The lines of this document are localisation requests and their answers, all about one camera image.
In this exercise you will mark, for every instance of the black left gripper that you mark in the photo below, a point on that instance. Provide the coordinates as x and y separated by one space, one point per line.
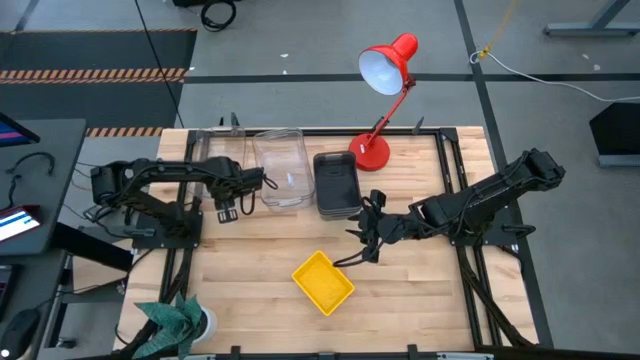
227 185

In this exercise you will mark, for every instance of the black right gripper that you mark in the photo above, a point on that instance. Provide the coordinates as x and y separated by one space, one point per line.
380 230

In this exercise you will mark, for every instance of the smoke grey plastic bin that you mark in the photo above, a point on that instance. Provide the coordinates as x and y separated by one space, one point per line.
336 182
341 218
340 214

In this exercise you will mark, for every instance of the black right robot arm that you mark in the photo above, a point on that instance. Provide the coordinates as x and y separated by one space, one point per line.
500 192

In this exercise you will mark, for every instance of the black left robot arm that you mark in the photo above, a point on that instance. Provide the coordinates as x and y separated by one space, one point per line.
175 167

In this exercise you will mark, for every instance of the red desk lamp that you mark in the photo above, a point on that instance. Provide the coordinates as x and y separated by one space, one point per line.
370 152

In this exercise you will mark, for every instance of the white plant pot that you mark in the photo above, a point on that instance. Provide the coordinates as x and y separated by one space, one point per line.
209 325

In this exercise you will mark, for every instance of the green snake plant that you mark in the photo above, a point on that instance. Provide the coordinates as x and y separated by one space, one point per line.
172 325

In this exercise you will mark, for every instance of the silver aluminium bar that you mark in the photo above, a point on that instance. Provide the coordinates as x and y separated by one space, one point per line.
202 357
465 356

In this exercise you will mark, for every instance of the black desk support beam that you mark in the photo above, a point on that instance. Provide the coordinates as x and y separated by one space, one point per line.
95 247

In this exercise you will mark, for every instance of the black hazard-striped floor mat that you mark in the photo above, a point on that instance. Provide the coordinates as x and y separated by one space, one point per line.
100 50

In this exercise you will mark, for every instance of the grey side desk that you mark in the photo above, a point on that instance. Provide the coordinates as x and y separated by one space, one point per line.
50 150

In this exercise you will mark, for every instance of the tablet with lit screen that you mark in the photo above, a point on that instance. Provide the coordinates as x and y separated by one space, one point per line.
15 222

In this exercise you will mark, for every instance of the computer monitor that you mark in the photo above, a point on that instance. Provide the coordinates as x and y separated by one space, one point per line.
12 135

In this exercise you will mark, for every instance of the black floor box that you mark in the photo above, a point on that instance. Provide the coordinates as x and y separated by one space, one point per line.
617 130

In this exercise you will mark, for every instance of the black computer mouse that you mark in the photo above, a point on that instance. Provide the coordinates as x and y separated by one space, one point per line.
20 332

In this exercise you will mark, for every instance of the grey table leg base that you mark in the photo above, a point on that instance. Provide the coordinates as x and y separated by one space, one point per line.
590 29

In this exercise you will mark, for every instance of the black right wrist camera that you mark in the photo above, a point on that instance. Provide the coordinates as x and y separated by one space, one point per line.
378 197

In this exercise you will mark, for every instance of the black aluminium table frame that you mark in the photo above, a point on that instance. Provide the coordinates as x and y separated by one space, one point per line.
430 133

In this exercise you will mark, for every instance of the black frame clamp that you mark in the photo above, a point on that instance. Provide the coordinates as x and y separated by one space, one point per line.
235 352

